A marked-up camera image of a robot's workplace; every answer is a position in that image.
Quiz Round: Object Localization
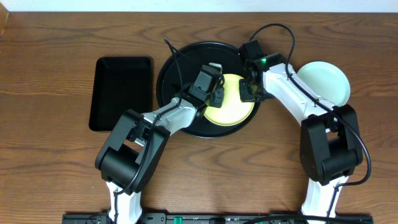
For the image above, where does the yellow plastic plate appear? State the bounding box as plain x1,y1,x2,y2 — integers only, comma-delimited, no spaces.
204,74,254,126

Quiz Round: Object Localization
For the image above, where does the mint plate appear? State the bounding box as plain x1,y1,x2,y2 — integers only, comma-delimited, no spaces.
297,61,351,106

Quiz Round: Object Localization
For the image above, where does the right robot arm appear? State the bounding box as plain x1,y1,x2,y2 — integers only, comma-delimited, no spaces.
240,53,369,223

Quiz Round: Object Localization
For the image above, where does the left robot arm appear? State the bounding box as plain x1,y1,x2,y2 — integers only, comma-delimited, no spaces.
95,84,224,223

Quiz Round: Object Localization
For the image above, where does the round black tray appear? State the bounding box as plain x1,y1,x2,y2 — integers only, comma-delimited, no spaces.
156,42,260,138

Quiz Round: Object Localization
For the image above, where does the black rectangular tray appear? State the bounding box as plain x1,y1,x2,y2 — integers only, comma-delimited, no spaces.
88,57,153,131

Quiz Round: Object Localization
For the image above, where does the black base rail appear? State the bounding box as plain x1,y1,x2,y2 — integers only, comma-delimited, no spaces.
62,213,374,224

